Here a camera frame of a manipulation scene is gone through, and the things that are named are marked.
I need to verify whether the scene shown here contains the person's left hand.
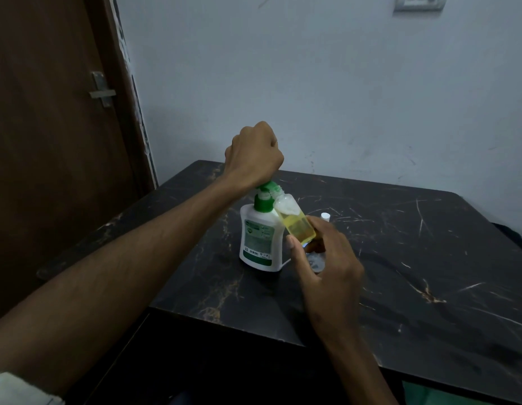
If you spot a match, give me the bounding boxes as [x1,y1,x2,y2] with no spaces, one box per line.
[224,120,285,190]

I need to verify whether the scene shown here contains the person's right hand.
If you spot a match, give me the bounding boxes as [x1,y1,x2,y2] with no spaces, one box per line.
[285,214,366,347]

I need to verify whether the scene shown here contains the small clear bottle white cap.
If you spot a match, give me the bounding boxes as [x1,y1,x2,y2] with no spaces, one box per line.
[305,212,332,275]

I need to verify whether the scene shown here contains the white green hand sanitizer bottle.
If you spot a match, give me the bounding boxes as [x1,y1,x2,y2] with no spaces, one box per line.
[238,181,292,273]

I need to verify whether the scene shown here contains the person's left forearm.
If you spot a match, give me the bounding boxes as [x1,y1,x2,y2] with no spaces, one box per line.
[0,169,249,397]

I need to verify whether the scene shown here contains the person's right forearm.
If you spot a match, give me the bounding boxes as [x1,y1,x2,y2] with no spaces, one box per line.
[324,328,399,405]

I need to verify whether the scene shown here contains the person's white sleeve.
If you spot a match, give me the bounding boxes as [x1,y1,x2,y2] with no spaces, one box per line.
[0,371,66,405]

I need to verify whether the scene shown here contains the green cloth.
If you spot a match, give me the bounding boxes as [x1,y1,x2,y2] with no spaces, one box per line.
[402,380,498,405]

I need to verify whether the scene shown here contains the metal door latch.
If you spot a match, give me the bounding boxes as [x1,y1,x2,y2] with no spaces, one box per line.
[89,71,117,109]

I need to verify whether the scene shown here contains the brown wooden door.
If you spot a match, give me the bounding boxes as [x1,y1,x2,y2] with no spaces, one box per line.
[0,0,158,321]

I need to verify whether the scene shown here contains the white wall switch plate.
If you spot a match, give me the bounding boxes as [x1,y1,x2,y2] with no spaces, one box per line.
[394,0,449,12]

